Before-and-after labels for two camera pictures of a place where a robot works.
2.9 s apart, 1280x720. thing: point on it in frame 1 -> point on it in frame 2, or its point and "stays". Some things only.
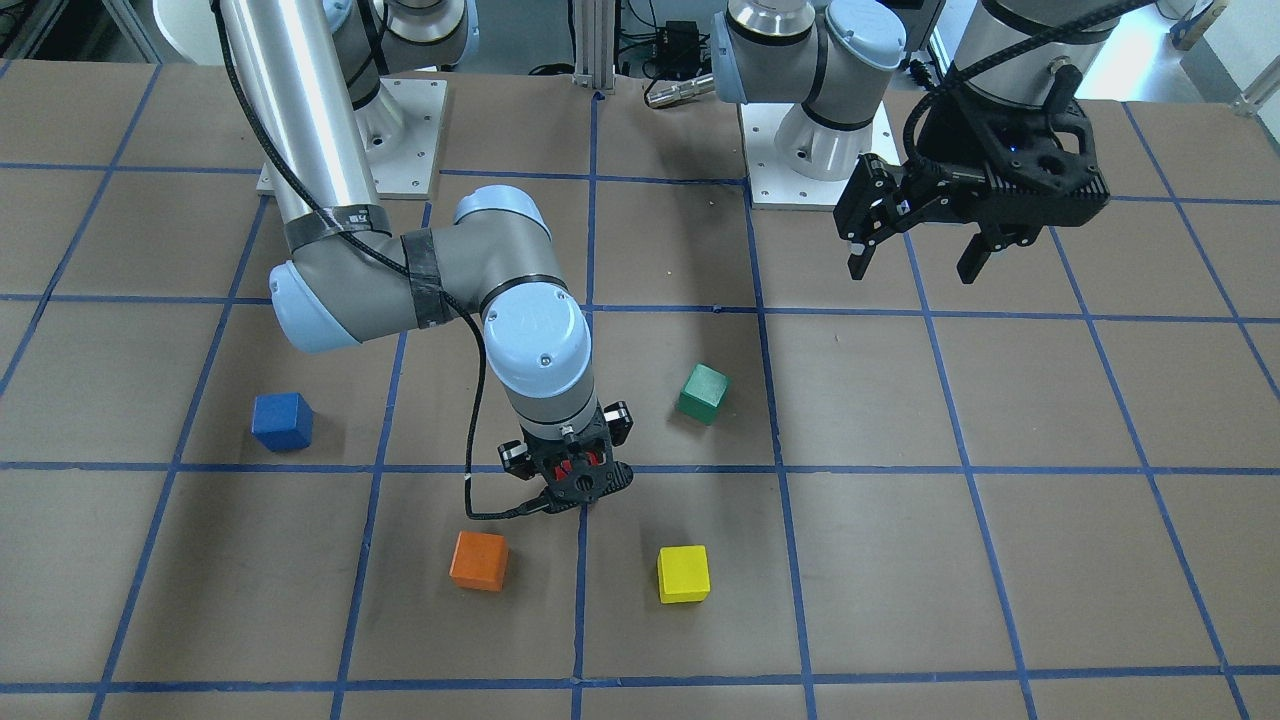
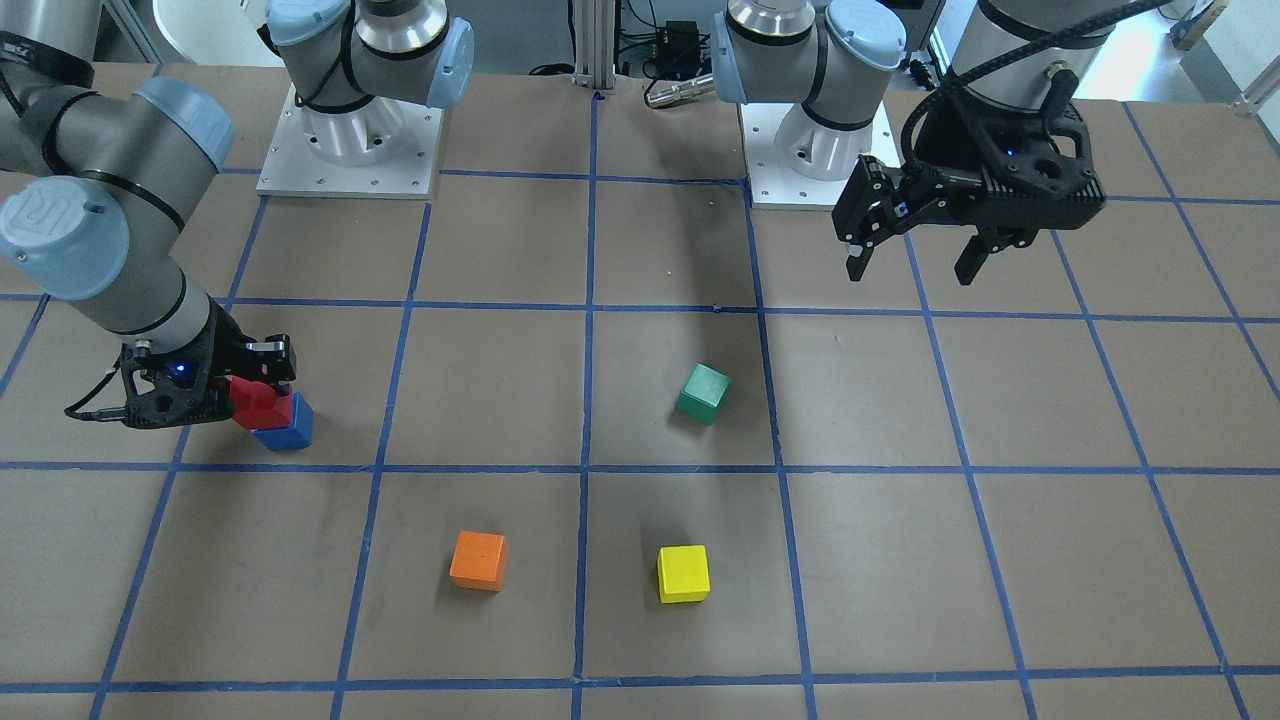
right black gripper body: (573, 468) -> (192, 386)
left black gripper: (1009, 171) stays
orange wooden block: (480, 561) stays
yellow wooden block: (683, 574) stays
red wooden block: (566, 465) -> (258, 406)
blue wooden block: (283, 421) stays
